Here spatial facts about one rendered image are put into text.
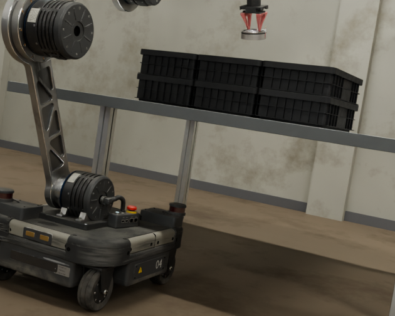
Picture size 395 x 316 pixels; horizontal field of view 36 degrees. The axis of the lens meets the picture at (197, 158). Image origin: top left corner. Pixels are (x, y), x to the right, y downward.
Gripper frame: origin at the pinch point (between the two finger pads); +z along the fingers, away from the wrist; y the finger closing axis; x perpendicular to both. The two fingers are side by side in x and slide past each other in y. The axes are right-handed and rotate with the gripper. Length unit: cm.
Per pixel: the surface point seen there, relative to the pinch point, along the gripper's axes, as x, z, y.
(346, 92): -3.0, 23.7, -39.3
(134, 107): 65, 17, 13
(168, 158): -195, 164, 193
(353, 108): -13, 33, -40
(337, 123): 6, 34, -39
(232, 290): 45, 97, -12
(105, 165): 25, 65, 67
